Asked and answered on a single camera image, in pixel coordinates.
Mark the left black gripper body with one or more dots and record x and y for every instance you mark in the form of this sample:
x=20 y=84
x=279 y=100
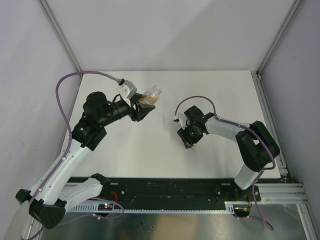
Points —
x=132 y=113

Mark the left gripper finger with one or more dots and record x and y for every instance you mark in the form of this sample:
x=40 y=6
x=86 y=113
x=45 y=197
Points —
x=141 y=98
x=142 y=110

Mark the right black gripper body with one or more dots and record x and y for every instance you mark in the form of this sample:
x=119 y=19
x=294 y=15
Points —
x=190 y=135

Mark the clear pill bottle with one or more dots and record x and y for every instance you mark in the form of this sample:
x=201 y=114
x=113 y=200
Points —
x=151 y=96

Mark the orange pill organizer box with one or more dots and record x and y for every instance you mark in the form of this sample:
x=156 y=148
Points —
x=184 y=144

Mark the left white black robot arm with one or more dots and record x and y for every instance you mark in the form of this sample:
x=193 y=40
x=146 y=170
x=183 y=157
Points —
x=48 y=203

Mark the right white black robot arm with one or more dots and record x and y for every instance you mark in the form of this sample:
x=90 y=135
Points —
x=257 y=147

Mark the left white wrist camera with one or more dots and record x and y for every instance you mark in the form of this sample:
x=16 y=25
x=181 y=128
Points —
x=126 y=89

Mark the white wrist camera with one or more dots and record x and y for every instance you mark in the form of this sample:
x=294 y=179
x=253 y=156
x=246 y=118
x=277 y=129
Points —
x=181 y=119
x=126 y=89

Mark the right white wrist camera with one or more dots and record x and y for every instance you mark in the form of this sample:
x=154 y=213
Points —
x=181 y=119

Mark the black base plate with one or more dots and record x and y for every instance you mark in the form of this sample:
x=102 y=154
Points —
x=178 y=193

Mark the grey slotted cable duct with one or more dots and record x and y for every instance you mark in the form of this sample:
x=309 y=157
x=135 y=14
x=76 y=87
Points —
x=104 y=207

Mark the aluminium side rail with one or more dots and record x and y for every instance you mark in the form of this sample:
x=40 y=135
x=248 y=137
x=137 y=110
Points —
x=286 y=190

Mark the right aluminium frame post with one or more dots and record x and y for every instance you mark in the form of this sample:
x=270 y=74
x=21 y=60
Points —
x=280 y=34

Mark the aluminium frame post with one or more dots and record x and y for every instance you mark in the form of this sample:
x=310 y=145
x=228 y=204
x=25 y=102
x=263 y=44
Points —
x=56 y=27
x=280 y=34

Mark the left aluminium frame post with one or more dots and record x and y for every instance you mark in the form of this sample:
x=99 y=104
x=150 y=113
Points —
x=56 y=27

